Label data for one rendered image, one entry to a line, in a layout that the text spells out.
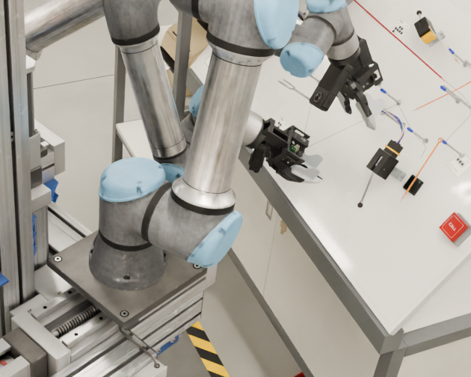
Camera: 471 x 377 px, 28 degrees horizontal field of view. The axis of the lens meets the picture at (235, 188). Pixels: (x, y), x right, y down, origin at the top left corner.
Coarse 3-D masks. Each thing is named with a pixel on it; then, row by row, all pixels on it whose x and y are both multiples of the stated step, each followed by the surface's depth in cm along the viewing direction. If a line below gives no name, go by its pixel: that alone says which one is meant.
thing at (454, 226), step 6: (450, 216) 211; (456, 216) 210; (444, 222) 212; (450, 222) 211; (456, 222) 210; (462, 222) 209; (444, 228) 211; (450, 228) 210; (456, 228) 209; (462, 228) 208; (450, 234) 210; (456, 234) 209; (450, 240) 209
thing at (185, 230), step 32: (192, 0) 149; (224, 0) 146; (256, 0) 144; (288, 0) 147; (224, 32) 148; (256, 32) 146; (288, 32) 151; (224, 64) 151; (256, 64) 152; (224, 96) 153; (224, 128) 155; (192, 160) 160; (224, 160) 158; (192, 192) 161; (224, 192) 162; (160, 224) 164; (192, 224) 161; (224, 224) 162; (192, 256) 163
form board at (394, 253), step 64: (384, 0) 251; (448, 0) 237; (192, 64) 294; (320, 64) 258; (384, 64) 243; (448, 64) 230; (320, 128) 250; (384, 128) 236; (448, 128) 224; (320, 192) 243; (384, 192) 230; (448, 192) 218; (384, 256) 223; (448, 256) 212; (384, 320) 218
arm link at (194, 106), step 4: (200, 88) 200; (196, 92) 201; (200, 92) 199; (192, 96) 202; (196, 96) 200; (200, 96) 198; (192, 100) 200; (196, 100) 199; (192, 104) 199; (196, 104) 198; (192, 108) 198; (196, 108) 197; (192, 112) 199; (196, 112) 198; (192, 116) 202; (196, 116) 199
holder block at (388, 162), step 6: (378, 150) 224; (378, 156) 223; (384, 156) 222; (390, 156) 221; (372, 162) 224; (378, 162) 222; (384, 162) 221; (390, 162) 222; (396, 162) 223; (372, 168) 224; (378, 168) 222; (384, 168) 222; (390, 168) 223; (378, 174) 222; (384, 174) 223
